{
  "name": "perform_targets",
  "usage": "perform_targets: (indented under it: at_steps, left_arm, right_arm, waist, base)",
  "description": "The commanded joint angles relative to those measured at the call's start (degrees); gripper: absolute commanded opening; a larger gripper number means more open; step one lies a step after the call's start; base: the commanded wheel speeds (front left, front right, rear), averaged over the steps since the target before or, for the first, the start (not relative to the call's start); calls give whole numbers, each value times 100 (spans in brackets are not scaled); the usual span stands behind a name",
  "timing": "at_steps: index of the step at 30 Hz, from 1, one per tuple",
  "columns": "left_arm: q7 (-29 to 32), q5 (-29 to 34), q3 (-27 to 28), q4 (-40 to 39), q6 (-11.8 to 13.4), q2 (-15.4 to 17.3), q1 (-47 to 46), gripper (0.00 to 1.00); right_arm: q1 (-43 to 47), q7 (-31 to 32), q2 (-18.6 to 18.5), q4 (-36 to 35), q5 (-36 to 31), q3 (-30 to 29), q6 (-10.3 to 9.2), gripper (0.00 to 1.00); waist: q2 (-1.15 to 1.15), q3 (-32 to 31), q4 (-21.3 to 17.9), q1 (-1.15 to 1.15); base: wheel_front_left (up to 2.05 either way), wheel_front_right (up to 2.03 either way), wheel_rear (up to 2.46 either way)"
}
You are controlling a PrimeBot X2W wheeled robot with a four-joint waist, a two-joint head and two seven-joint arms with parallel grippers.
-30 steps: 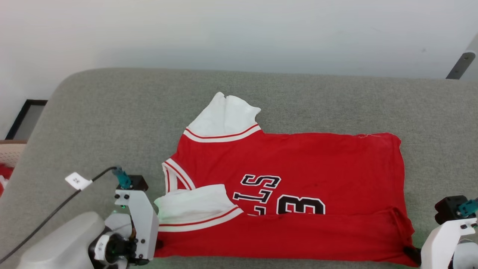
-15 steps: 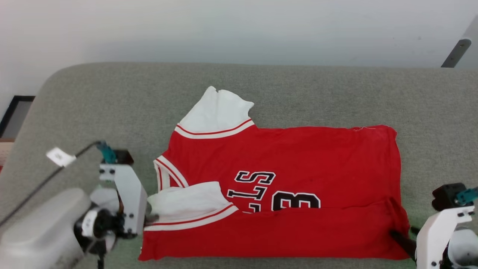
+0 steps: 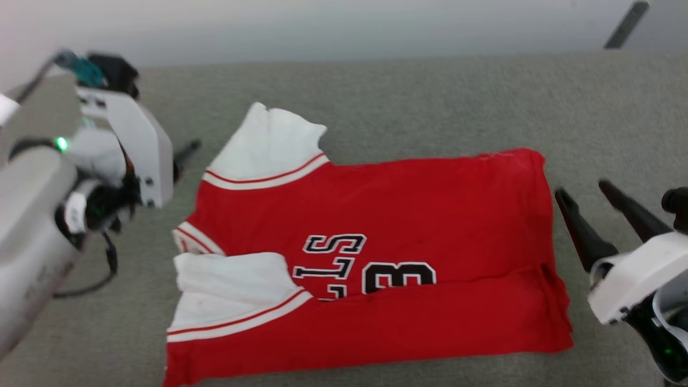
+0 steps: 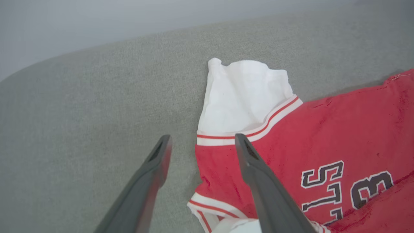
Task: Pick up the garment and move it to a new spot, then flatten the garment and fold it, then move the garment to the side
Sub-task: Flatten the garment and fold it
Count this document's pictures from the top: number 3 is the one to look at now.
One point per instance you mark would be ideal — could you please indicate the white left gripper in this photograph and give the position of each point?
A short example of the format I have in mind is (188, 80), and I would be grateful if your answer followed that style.
(145, 156)

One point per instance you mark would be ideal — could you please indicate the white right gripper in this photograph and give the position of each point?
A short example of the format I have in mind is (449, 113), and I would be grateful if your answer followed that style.
(634, 279)

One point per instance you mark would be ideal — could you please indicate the red and white basketball jersey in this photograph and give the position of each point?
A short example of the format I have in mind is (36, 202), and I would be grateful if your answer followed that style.
(419, 226)

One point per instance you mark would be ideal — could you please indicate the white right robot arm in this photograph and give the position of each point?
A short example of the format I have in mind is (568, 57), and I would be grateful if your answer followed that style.
(666, 333)

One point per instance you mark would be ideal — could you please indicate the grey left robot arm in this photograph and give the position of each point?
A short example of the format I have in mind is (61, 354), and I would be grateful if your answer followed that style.
(27, 226)

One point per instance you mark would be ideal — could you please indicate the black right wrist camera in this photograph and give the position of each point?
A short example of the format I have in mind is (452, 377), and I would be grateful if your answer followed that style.
(678, 207)

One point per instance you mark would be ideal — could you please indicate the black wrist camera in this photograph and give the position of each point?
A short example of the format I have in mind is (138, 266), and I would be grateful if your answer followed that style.
(115, 72)
(678, 207)

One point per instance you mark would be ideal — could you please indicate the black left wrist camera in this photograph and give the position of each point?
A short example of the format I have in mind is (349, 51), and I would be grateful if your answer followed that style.
(115, 72)

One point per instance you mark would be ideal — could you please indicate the dark grey metal bracket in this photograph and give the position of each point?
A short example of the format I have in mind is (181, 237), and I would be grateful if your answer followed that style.
(626, 25)

